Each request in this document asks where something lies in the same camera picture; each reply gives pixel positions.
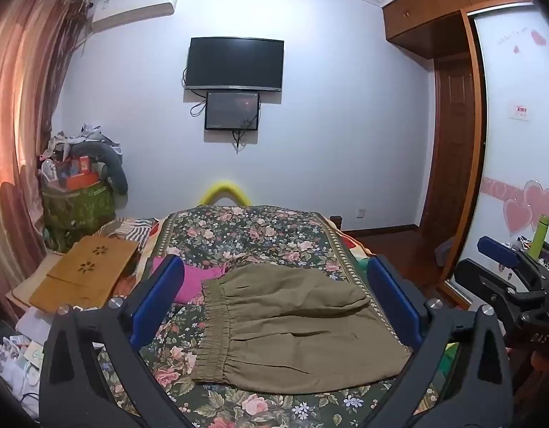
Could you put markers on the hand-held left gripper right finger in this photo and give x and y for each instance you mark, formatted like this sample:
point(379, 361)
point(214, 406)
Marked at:
point(395, 303)

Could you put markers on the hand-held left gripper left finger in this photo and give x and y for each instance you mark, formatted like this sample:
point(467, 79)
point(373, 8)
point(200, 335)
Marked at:
point(156, 296)

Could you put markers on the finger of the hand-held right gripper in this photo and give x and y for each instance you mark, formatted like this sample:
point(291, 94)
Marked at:
point(497, 253)
point(477, 283)

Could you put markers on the olive green pants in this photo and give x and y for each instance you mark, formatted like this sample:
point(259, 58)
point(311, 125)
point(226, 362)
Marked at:
point(292, 330)

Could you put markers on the pink garment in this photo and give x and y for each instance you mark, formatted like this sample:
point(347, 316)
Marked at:
point(192, 283)

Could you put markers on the green bottle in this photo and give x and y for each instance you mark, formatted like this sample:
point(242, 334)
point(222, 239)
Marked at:
point(539, 234)

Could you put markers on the pink heart stickers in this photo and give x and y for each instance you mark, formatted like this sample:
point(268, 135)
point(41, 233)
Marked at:
point(537, 205)

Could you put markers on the colourful bed sheet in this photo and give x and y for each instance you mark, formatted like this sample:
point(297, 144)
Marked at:
point(357, 245)

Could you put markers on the wooden lap desk board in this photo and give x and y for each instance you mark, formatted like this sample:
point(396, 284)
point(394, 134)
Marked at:
point(85, 272)

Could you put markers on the green patterned bag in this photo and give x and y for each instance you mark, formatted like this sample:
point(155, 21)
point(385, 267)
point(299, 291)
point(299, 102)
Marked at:
point(78, 209)

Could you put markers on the floral blanket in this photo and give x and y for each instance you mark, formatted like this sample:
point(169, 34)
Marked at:
point(265, 236)

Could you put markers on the yellow foam tube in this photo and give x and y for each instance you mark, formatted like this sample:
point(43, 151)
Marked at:
point(221, 187)

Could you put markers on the small red white label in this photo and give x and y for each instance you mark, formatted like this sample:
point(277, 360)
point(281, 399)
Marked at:
point(520, 112)

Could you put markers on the orange box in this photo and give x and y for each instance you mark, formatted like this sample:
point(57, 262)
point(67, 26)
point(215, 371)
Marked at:
point(80, 174)

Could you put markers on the pile of grey clothes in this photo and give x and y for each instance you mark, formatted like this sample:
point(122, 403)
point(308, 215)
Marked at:
point(85, 133)

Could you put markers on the pink curtain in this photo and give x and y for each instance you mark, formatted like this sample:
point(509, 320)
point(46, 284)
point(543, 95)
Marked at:
point(25, 120)

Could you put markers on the wooden overhead cabinet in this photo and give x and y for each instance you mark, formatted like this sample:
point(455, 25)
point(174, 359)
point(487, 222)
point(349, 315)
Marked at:
point(426, 18)

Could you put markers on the white air conditioner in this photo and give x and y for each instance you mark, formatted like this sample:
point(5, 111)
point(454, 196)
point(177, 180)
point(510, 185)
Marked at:
point(132, 6)

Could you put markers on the small black wall monitor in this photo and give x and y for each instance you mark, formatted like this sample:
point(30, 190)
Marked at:
point(232, 110)

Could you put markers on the black wall television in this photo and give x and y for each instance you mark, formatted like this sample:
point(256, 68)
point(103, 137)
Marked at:
point(234, 62)

